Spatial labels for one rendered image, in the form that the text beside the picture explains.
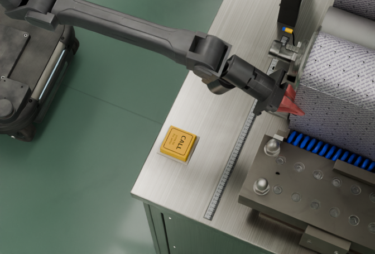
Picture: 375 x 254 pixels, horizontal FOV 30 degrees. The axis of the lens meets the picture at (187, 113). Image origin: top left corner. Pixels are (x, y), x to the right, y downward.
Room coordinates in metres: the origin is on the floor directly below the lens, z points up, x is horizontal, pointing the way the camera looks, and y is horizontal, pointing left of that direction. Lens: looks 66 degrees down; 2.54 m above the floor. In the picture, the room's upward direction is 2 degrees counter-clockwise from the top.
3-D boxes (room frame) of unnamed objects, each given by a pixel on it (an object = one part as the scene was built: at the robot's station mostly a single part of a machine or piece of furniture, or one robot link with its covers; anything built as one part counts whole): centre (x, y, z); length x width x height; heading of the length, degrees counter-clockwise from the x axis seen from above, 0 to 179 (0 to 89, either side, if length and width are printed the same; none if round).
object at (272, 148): (0.56, -0.19, 1.05); 0.04 x 0.04 x 0.04
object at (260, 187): (0.47, -0.16, 1.05); 0.04 x 0.04 x 0.04
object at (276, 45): (0.74, -0.20, 1.18); 0.04 x 0.02 x 0.04; 154
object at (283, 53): (0.72, -0.23, 1.05); 0.06 x 0.05 x 0.31; 64
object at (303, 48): (0.68, -0.24, 1.25); 0.07 x 0.02 x 0.07; 154
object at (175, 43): (0.77, 0.12, 1.24); 0.43 x 0.11 x 0.06; 67
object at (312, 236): (0.35, -0.30, 0.96); 0.10 x 0.03 x 0.11; 64
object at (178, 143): (0.63, 0.03, 0.91); 0.07 x 0.07 x 0.02; 64
